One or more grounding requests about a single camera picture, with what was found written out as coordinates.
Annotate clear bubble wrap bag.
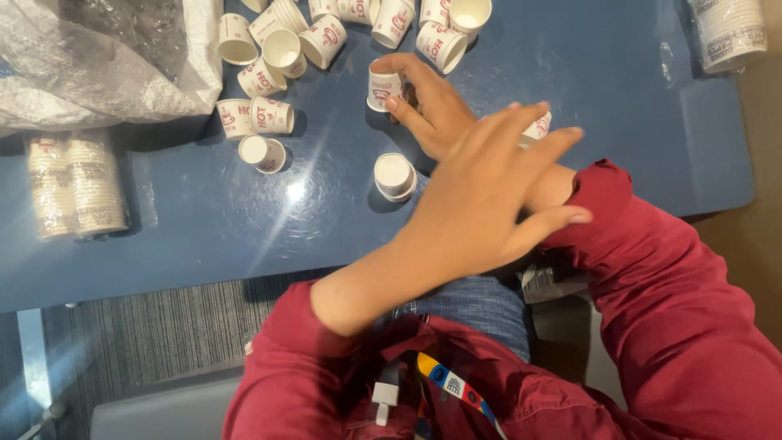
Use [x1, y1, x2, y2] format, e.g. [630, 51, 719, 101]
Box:
[0, 0, 224, 137]

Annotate colourful patterned lanyard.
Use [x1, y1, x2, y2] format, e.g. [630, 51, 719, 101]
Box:
[417, 351, 508, 440]

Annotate metal table leg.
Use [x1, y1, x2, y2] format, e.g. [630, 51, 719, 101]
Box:
[16, 308, 68, 440]

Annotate plastic-wrapped cup stack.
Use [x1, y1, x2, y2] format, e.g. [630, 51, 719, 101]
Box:
[687, 0, 769, 75]
[26, 136, 78, 241]
[65, 131, 130, 238]

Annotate blue jeans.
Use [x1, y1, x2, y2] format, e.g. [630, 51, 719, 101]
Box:
[391, 275, 533, 363]

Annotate person's right hand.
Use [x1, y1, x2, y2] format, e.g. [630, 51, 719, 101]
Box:
[369, 53, 479, 162]

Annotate heap of loose printed cups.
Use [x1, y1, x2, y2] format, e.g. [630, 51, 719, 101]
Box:
[215, 0, 493, 176]

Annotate striped plastic wrapper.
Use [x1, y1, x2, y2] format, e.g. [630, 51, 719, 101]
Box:
[521, 263, 589, 305]

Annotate white cable plug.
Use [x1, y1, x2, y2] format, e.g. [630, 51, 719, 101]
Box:
[371, 380, 401, 427]

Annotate person's left hand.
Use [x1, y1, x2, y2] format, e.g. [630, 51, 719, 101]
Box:
[400, 101, 594, 283]

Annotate white paper cup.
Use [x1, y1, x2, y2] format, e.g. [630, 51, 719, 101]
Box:
[367, 66, 406, 114]
[518, 110, 552, 149]
[373, 153, 419, 203]

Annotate red long-sleeved shirt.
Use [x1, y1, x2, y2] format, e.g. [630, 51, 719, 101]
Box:
[222, 159, 782, 440]

